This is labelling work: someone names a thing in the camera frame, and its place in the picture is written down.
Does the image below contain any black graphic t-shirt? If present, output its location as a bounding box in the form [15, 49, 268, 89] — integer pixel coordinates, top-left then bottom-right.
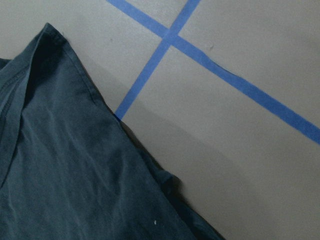
[0, 23, 221, 240]

